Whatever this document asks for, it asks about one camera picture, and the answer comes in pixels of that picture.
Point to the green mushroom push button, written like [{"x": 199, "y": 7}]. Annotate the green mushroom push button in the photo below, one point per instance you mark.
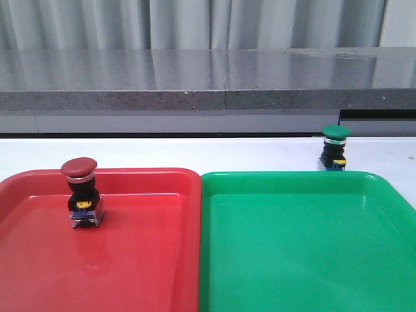
[{"x": 332, "y": 157}]

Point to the red mushroom push button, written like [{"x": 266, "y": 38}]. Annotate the red mushroom push button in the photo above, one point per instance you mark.
[{"x": 85, "y": 204}]

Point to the grey granite counter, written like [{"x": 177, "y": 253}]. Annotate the grey granite counter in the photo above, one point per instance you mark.
[{"x": 240, "y": 92}]

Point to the green plastic tray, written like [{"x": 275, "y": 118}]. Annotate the green plastic tray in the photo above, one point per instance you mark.
[{"x": 305, "y": 241}]

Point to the red plastic tray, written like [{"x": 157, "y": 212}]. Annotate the red plastic tray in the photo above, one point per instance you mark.
[{"x": 144, "y": 256}]

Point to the white pleated curtain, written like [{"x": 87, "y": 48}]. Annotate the white pleated curtain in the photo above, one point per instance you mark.
[{"x": 190, "y": 24}]

